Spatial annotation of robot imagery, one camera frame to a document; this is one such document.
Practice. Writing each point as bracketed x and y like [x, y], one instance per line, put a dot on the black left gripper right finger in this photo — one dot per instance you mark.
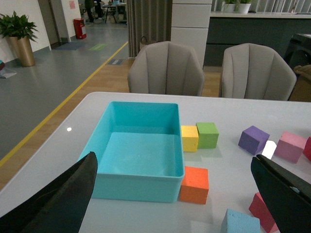
[287, 196]

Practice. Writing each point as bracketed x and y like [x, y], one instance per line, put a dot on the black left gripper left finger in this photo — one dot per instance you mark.
[60, 206]

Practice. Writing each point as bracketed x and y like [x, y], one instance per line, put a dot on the light blue foam block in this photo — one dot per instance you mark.
[236, 222]

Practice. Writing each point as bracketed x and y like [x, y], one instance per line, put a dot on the dark red foam block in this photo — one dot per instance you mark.
[307, 149]

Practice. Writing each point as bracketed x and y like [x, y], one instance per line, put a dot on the pink foam block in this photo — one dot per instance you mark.
[290, 147]

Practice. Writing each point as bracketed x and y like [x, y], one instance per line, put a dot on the purple foam block far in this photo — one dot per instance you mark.
[253, 140]

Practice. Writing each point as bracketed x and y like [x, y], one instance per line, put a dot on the orange foam block near turquoise bin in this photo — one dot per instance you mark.
[195, 185]

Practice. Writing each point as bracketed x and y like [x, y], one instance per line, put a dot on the turquoise plastic bin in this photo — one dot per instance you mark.
[139, 150]

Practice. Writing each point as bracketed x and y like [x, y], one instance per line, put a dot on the green foam block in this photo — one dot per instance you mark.
[208, 135]

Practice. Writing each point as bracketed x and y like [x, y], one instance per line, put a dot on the brown sofa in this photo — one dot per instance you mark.
[302, 88]

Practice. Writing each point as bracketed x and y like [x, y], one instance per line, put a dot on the yellow foam block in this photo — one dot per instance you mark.
[190, 138]

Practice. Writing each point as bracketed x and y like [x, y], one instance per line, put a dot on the grey chair right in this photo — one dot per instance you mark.
[251, 71]

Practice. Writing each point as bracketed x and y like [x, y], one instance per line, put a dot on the grey chair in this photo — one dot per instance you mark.
[166, 68]
[251, 71]

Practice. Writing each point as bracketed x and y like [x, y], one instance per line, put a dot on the black appliance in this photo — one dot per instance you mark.
[298, 52]

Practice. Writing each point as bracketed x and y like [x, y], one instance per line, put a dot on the grey chair left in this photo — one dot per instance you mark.
[166, 68]

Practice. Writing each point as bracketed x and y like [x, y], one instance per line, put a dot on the dark grey counter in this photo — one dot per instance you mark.
[269, 29]

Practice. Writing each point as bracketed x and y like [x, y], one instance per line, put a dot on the potted plant gold pot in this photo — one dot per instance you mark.
[20, 32]

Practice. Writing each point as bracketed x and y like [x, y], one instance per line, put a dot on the woven basket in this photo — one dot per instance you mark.
[143, 42]

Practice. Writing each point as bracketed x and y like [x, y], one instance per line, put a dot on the white plant pot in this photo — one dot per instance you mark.
[243, 6]

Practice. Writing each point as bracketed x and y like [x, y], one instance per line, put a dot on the white pillar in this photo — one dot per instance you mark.
[190, 23]

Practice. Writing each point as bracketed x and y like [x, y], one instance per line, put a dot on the grey curtain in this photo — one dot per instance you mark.
[151, 19]

